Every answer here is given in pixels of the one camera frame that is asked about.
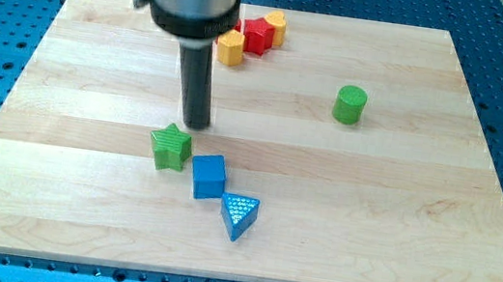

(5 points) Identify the yellow heart block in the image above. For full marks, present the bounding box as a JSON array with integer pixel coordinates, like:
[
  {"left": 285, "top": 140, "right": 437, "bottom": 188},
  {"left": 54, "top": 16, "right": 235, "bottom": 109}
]
[{"left": 264, "top": 10, "right": 288, "bottom": 46}]

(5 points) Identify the green cylinder block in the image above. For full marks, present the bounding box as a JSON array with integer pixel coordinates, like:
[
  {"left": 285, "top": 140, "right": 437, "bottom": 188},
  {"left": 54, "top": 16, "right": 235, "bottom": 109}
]
[{"left": 332, "top": 85, "right": 368, "bottom": 125}]

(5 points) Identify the blue triangle block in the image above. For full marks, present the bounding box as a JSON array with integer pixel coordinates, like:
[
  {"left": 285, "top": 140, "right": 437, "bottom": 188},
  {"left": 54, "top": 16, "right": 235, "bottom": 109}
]
[{"left": 221, "top": 193, "right": 261, "bottom": 241}]

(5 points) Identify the red star block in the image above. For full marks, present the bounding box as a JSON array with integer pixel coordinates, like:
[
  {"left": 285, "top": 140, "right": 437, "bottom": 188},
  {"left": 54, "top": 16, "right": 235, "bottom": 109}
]
[{"left": 243, "top": 17, "right": 275, "bottom": 56}]

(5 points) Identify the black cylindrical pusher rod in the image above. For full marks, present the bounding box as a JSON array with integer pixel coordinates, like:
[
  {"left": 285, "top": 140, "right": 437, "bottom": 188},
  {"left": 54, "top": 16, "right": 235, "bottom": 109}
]
[{"left": 180, "top": 43, "right": 212, "bottom": 130}]

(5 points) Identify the blue cube block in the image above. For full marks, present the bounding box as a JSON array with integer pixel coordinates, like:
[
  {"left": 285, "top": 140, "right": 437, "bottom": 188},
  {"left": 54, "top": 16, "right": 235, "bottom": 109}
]
[{"left": 192, "top": 155, "right": 227, "bottom": 200}]

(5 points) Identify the wooden board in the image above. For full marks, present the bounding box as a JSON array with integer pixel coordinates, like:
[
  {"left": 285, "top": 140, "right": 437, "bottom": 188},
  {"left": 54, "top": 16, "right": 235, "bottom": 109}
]
[{"left": 0, "top": 0, "right": 503, "bottom": 282}]

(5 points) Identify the green star block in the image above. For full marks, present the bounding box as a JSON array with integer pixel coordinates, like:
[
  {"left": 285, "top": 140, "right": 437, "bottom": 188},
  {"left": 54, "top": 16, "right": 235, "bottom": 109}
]
[{"left": 150, "top": 123, "right": 192, "bottom": 172}]

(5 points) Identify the yellow pentagon block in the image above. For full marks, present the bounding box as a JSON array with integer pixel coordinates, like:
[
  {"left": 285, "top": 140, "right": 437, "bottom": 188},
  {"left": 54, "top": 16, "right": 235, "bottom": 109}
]
[{"left": 216, "top": 30, "right": 245, "bottom": 67}]

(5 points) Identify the red block behind arm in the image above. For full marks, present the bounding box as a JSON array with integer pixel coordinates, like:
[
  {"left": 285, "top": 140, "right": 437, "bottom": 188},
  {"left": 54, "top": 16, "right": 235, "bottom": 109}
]
[{"left": 235, "top": 19, "right": 242, "bottom": 33}]

